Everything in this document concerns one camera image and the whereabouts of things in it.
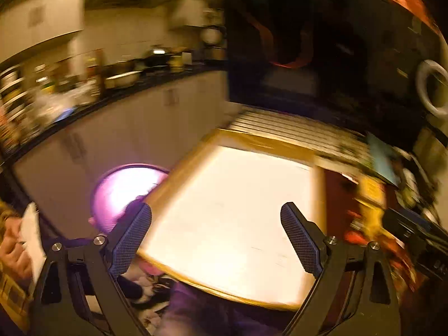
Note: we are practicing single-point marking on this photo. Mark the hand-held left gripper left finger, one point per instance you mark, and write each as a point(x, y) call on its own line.
point(129, 238)

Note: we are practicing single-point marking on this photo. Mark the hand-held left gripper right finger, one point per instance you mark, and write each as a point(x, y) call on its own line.
point(301, 238)

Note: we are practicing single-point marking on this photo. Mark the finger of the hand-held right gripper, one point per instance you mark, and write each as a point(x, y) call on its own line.
point(402, 222)

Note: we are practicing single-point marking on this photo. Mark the gold cardboard box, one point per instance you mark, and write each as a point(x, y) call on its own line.
point(227, 199)

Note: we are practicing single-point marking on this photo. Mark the purple fan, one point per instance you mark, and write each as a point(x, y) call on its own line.
point(119, 189)

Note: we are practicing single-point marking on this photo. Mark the black white printed cloth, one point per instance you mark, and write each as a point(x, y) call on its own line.
point(154, 294)

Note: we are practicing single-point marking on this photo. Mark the blue book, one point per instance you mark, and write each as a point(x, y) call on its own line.
point(381, 161)

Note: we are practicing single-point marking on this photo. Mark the white keyboard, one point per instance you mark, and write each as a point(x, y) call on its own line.
point(280, 129)

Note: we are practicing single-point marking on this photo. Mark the person's dark clothing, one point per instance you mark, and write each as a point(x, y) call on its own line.
point(210, 318)

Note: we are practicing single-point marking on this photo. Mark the white kitchen cabinet unit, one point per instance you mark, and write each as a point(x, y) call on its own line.
point(122, 122)

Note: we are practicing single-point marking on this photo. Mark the white basin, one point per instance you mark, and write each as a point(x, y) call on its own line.
point(122, 78)

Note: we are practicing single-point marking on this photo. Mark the black monitor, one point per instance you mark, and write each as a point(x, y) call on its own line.
point(332, 59)

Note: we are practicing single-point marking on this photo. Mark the white wall cabinet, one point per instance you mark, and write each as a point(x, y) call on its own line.
point(42, 24)

